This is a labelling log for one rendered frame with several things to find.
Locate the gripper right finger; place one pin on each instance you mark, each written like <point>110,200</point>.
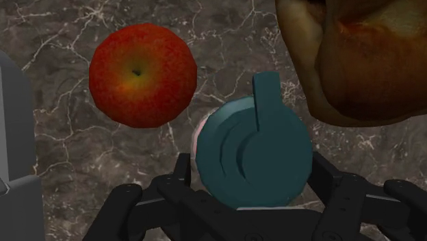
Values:
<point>353,200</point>

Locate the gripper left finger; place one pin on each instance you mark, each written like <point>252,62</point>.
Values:
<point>173,197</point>

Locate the teal lidded pink bottle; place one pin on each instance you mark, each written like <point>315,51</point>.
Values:
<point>253,153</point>

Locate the red apple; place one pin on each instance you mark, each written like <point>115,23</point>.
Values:
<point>142,75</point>

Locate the brown yellow bowl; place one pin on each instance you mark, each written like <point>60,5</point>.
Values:
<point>363,60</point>

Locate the grey box appliance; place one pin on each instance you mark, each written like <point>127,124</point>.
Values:
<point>16,160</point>

